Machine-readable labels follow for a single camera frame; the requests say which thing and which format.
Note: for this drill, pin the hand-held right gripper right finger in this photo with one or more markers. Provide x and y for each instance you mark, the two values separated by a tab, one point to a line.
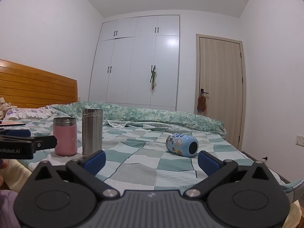
207	163

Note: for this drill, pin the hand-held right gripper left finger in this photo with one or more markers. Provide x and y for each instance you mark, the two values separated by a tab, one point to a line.
96	162

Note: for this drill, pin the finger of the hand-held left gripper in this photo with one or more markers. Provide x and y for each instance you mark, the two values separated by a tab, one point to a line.
16	133
45	142

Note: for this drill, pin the blue printed cup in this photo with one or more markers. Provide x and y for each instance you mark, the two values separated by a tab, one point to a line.
178	144

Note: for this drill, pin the pink cup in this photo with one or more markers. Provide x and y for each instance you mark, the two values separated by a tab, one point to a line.
65	139

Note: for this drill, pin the stainless steel cup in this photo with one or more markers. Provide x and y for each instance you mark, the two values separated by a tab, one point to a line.
92	133

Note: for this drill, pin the flat dark book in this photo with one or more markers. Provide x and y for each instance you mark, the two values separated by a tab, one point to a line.
11	123

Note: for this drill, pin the purple floral pillow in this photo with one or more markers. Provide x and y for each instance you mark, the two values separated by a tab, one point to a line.
26	112

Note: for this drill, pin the pale yellow blanket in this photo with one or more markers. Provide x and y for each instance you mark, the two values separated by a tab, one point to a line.
16	173

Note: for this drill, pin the crumpled floral cloth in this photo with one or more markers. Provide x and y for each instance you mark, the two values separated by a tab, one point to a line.
4	108

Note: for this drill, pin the checked bed sheet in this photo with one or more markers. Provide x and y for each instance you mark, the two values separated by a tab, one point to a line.
142	161

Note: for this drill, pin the wooden bed headboard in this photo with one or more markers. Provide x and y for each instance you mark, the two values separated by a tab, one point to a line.
35	87

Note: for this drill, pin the purple cloth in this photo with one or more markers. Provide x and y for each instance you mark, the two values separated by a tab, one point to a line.
8	209

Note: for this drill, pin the green floral quilt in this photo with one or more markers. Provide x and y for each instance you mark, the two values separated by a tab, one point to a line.
152	117

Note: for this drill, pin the wooden door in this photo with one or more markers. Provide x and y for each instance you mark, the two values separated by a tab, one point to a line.
220	87

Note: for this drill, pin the teal cloth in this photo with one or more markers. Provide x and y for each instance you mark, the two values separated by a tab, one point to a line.
294	186

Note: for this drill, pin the green hanging ornament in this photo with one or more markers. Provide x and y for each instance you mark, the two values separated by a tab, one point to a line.
153	78

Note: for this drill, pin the white wardrobe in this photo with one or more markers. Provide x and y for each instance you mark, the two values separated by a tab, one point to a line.
140	64

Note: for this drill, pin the wall socket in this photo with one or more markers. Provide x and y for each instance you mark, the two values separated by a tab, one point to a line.
299	140

